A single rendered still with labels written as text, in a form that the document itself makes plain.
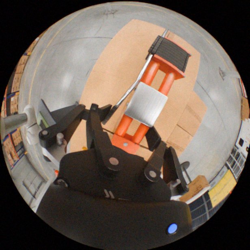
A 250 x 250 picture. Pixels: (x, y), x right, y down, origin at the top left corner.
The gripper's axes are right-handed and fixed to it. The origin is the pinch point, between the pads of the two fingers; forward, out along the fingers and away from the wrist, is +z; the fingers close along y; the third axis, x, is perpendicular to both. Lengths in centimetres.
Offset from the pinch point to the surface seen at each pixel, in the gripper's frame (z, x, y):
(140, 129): -0.8, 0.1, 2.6
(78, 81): 108, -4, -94
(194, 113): 53, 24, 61
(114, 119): 13.2, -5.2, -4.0
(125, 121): -1.0, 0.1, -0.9
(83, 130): 13.0, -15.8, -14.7
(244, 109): 66, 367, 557
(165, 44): -2.5, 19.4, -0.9
